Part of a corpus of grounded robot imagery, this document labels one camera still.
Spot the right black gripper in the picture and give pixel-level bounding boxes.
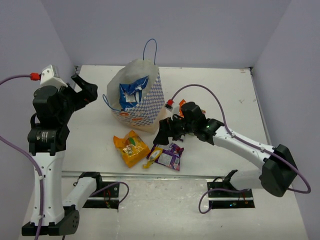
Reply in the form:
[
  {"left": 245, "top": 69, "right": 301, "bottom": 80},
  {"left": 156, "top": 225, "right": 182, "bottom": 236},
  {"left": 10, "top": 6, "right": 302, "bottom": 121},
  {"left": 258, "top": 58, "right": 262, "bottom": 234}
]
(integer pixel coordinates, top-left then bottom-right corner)
[{"left": 153, "top": 113, "right": 197, "bottom": 146}]

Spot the small yellow snack packet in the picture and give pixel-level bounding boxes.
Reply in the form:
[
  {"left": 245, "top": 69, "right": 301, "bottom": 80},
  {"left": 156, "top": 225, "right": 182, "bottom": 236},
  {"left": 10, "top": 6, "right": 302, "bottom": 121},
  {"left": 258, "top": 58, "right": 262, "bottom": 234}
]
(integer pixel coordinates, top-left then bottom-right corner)
[{"left": 142, "top": 147, "right": 163, "bottom": 169}]

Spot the purple snack packet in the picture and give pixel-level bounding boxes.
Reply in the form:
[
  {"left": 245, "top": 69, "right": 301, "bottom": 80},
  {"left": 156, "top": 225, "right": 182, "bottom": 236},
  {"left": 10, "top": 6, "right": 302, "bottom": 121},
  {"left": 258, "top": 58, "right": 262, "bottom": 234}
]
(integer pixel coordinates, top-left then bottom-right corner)
[{"left": 147, "top": 142, "right": 184, "bottom": 172}]

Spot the orange fruit candy bag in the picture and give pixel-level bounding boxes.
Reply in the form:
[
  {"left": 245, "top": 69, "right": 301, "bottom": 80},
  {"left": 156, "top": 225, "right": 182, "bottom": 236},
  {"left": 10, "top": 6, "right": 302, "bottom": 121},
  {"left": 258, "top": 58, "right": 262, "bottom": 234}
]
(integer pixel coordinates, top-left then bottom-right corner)
[{"left": 178, "top": 99, "right": 207, "bottom": 116}]

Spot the yellow orange snack bag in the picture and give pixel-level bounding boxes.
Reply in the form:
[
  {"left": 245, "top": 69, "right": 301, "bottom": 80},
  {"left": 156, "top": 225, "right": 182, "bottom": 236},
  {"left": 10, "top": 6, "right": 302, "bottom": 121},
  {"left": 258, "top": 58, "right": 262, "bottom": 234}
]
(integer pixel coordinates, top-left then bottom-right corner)
[{"left": 113, "top": 130, "right": 150, "bottom": 168}]

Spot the blue chips bag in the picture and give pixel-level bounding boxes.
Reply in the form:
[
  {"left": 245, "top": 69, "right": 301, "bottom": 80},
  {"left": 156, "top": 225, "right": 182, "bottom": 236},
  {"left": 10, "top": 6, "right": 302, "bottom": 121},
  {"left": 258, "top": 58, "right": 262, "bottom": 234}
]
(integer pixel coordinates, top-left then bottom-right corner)
[{"left": 119, "top": 76, "right": 149, "bottom": 111}]

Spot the blue checkered paper bag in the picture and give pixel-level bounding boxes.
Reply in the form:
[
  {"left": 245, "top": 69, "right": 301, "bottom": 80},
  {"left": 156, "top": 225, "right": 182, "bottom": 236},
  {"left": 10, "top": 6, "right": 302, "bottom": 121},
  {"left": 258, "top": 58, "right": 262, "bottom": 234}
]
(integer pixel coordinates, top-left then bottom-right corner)
[{"left": 102, "top": 38, "right": 166, "bottom": 135}]

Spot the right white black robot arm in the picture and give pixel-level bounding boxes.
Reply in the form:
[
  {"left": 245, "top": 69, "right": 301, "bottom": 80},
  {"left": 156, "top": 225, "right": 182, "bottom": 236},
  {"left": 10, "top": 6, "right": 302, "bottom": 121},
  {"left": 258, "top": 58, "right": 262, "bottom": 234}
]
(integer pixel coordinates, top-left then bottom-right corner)
[{"left": 153, "top": 102, "right": 297, "bottom": 197}]

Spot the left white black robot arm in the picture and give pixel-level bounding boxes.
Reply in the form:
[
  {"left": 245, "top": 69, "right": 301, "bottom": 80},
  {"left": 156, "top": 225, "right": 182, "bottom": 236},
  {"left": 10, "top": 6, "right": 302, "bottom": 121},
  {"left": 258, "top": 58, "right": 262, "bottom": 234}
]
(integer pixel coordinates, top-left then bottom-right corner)
[{"left": 21, "top": 73, "right": 104, "bottom": 238}]

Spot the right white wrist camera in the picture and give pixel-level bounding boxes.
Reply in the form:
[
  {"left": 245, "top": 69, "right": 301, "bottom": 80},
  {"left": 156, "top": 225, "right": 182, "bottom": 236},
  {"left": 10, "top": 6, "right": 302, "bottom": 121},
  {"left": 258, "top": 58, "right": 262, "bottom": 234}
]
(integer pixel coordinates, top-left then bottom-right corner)
[{"left": 165, "top": 99, "right": 180, "bottom": 116}]

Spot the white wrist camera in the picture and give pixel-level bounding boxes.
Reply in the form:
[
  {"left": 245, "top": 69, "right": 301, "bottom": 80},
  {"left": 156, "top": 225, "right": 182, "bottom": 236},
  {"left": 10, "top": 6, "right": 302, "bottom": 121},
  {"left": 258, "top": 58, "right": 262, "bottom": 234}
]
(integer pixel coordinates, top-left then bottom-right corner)
[
  {"left": 40, "top": 64, "right": 68, "bottom": 90},
  {"left": 165, "top": 99, "right": 180, "bottom": 116}
]

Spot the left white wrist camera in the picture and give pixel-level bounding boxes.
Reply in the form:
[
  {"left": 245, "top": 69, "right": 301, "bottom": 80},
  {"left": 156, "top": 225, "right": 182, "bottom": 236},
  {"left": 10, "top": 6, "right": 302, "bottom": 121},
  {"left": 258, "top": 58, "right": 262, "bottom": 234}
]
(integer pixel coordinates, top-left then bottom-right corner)
[{"left": 40, "top": 64, "right": 68, "bottom": 90}]

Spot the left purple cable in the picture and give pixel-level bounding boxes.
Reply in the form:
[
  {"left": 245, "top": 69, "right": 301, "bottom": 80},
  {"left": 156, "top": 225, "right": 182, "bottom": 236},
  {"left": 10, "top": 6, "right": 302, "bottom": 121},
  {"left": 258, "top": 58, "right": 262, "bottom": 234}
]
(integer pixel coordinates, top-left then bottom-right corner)
[{"left": 0, "top": 72, "right": 45, "bottom": 240}]

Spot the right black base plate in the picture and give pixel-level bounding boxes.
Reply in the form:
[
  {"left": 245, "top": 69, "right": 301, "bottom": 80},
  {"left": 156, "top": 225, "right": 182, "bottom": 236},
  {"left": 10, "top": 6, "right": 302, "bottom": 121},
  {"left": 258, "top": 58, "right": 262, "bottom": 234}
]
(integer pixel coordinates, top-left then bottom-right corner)
[{"left": 198, "top": 170, "right": 255, "bottom": 215}]

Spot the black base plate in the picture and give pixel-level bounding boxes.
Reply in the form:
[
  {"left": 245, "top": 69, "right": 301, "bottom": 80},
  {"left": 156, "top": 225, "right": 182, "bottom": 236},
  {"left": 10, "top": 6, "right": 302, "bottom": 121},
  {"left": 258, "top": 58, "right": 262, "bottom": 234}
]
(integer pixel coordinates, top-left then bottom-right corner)
[
  {"left": 198, "top": 170, "right": 255, "bottom": 215},
  {"left": 68, "top": 171, "right": 130, "bottom": 210}
]

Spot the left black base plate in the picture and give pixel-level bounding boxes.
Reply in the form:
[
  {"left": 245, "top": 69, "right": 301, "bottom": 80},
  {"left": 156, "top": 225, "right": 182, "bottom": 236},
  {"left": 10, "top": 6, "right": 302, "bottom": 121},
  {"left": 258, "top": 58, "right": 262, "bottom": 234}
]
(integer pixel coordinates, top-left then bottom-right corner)
[{"left": 68, "top": 171, "right": 130, "bottom": 210}]

